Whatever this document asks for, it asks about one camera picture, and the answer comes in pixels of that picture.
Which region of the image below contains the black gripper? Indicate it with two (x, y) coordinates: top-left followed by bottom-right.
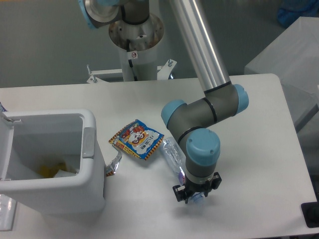
(172, 172), (222, 204)

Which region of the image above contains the black device at table edge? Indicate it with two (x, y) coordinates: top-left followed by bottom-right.
(301, 202), (319, 228)

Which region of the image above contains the blue object in corner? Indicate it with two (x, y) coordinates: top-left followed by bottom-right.
(277, 0), (319, 28)

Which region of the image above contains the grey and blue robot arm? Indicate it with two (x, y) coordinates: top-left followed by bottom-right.
(78, 0), (249, 202)

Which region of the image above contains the white covered table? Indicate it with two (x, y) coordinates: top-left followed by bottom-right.
(244, 17), (319, 131)

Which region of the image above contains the clear plastic water bottle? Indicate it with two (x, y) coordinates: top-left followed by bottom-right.
(160, 136), (206, 205)

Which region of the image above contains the colourful snack wrapper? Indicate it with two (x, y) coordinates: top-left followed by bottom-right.
(105, 119), (165, 178)

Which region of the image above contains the clear plastic box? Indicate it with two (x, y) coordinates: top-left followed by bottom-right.
(0, 194), (17, 232)

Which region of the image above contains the white plastic trash can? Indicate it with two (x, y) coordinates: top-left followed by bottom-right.
(0, 109), (105, 214)

